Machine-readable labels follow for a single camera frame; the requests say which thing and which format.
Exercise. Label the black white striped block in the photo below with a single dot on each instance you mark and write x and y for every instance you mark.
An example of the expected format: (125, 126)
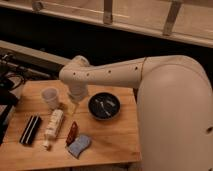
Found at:
(30, 130)

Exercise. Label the metal window frame rail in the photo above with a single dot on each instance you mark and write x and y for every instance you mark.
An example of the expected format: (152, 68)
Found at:
(188, 21)

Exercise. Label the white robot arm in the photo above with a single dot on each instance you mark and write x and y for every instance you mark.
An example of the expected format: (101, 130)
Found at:
(174, 103)

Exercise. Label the blue sponge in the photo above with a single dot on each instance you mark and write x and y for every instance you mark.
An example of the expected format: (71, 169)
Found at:
(81, 143)

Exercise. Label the translucent plastic cup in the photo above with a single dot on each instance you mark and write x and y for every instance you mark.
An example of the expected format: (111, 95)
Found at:
(50, 97)

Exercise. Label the black ceramic bowl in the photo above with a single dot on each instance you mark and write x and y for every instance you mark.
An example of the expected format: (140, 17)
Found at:
(104, 106)

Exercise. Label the white plastic bottle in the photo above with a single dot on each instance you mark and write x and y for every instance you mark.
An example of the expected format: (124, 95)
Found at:
(53, 128)

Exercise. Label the dark red pepper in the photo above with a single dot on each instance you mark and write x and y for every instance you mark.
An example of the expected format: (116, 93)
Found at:
(72, 133)

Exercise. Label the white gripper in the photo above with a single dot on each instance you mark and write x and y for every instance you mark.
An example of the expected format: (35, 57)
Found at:
(76, 97)

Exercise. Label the black equipment with cables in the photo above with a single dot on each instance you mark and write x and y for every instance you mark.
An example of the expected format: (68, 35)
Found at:
(8, 100)

